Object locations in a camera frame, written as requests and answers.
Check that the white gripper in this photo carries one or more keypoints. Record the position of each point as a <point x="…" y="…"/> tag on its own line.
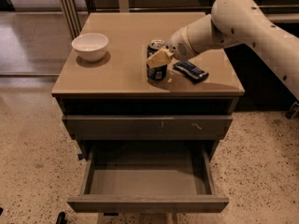
<point x="177" y="48"/>

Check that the blue pepsi can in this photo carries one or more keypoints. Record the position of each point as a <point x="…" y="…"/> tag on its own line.
<point x="157" y="73"/>

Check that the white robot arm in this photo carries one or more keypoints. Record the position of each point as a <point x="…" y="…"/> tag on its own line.
<point x="229" y="23"/>

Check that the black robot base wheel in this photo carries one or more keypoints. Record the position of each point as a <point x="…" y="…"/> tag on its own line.
<point x="293" y="112"/>

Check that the tan drawer cabinet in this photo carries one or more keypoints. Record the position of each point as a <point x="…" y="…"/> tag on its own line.
<point x="118" y="84"/>

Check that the closed grey top drawer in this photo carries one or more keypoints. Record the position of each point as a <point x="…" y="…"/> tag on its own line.
<point x="206" y="127"/>

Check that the open grey middle drawer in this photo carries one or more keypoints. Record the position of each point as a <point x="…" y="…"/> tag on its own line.
<point x="141" y="179"/>

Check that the dark blue snack bar wrapper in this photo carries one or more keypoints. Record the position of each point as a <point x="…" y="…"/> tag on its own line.
<point x="191" y="71"/>

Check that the white ceramic bowl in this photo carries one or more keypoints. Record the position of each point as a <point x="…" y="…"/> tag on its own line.
<point x="91" y="47"/>

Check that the black object bottom left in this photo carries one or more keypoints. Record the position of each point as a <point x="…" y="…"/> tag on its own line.
<point x="61" y="218"/>

